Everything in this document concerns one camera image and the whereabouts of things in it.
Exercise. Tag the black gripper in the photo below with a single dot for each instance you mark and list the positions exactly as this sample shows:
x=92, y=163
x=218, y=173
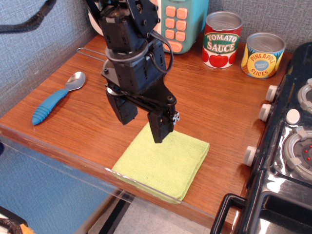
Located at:
x=135, y=79

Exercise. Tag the small steel pan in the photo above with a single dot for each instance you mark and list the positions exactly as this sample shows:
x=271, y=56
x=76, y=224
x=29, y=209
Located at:
x=92, y=54

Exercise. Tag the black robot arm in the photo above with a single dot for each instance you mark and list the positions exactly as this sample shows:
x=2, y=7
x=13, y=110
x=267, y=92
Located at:
x=135, y=67

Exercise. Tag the green folded cloth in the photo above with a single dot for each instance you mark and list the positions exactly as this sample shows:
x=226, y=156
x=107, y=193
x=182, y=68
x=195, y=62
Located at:
x=164, y=170

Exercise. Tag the teal toy microwave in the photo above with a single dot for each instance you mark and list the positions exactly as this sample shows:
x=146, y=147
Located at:
x=180, y=24

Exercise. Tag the tomato sauce can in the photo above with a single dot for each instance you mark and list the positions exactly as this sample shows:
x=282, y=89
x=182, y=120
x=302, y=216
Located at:
x=221, y=38

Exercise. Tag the clear acrylic edge guard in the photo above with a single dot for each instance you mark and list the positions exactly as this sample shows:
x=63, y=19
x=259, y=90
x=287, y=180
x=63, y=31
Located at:
x=102, y=170

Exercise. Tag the pineapple slices can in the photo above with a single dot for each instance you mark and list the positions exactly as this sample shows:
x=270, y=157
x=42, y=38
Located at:
x=262, y=55

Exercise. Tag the black toy stove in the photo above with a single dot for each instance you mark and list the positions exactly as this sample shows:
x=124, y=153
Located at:
x=279, y=188

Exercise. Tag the blue handled metal spoon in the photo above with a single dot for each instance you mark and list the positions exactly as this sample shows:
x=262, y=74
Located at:
x=76, y=81

